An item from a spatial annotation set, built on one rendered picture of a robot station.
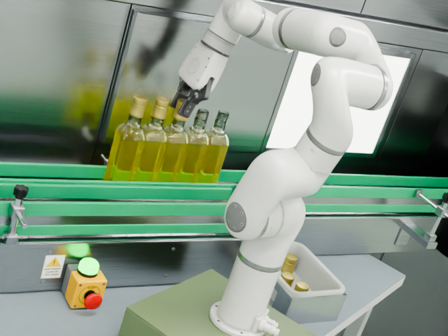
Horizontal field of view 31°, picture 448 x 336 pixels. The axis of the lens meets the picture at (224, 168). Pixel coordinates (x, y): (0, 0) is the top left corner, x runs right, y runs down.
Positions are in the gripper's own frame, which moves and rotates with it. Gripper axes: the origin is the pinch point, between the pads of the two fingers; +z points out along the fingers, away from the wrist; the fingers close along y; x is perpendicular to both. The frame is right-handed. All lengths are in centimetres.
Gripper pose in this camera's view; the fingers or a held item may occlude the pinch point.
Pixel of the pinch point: (183, 105)
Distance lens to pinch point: 190.7
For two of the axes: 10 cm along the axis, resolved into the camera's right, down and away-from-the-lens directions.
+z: -5.0, 8.4, 2.3
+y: 4.6, 4.8, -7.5
